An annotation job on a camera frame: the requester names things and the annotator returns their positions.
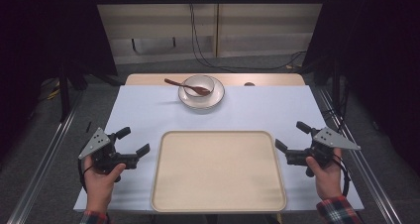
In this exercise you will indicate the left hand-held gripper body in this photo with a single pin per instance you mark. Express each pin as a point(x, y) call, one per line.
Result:
point(99, 144)

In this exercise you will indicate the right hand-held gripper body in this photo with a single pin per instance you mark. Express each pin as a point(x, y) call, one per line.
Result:
point(325, 148)

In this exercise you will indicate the person's right hand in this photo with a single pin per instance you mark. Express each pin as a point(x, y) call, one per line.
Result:
point(327, 181)

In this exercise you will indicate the person's left hand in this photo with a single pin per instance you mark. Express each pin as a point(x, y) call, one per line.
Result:
point(100, 184)

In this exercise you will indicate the black pen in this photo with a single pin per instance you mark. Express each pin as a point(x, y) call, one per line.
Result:
point(88, 127)

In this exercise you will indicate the white table mat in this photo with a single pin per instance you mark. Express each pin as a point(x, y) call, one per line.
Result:
point(138, 111)

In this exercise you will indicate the black metal stand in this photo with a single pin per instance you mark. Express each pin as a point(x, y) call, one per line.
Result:
point(64, 91)

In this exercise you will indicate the beige rectangular tray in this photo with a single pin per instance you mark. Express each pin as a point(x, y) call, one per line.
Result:
point(218, 171)

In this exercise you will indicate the small brown round object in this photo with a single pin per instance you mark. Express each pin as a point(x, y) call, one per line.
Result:
point(249, 84)

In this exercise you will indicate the brown wooden spoon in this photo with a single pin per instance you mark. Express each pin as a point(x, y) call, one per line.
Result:
point(176, 83)

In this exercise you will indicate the white plate with dark rim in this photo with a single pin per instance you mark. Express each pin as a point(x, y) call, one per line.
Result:
point(201, 102)

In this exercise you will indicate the white bowl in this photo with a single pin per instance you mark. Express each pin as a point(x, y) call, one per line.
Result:
point(198, 82)

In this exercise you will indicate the black curtain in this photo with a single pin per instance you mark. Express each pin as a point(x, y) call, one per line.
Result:
point(379, 52)
point(39, 35)

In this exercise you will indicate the aluminium floor rail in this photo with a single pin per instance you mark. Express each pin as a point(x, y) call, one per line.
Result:
point(366, 171)
point(46, 158)

